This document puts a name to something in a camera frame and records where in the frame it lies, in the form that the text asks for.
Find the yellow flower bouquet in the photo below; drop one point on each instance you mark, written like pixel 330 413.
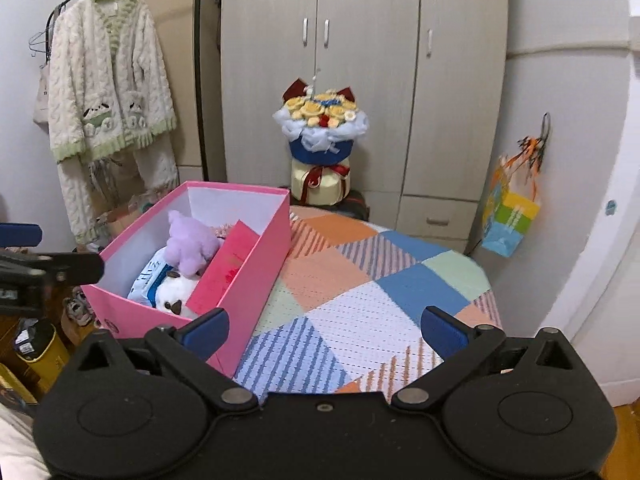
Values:
pixel 321 130

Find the purple plush toy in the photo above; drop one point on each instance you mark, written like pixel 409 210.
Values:
pixel 191 244

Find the pink floral cloth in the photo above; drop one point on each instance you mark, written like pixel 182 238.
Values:
pixel 223 231

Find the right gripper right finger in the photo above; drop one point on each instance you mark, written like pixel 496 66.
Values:
pixel 465 352

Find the cream green knit cardigan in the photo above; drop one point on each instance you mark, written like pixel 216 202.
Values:
pixel 108 94

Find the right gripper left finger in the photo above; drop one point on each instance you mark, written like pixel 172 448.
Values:
pixel 184 352

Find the yellow bottle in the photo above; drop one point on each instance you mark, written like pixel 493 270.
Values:
pixel 36 342

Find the colourful patchwork blanket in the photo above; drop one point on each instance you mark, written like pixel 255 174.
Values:
pixel 344 314

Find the pink cardboard box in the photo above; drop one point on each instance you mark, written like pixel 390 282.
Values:
pixel 260 221

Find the colourful paper gift bag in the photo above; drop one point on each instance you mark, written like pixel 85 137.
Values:
pixel 514 198

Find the white panda plush toy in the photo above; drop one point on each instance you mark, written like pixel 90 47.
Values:
pixel 173 292

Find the grey wardrobe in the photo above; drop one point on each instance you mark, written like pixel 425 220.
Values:
pixel 428 74

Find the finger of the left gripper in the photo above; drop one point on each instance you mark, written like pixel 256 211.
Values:
pixel 20 235
pixel 73 268

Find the black suitcase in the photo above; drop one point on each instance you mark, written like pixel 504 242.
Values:
pixel 353 206

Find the light blue book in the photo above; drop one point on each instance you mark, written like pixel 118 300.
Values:
pixel 144 288

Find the red envelope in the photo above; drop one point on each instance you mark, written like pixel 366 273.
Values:
pixel 221 271

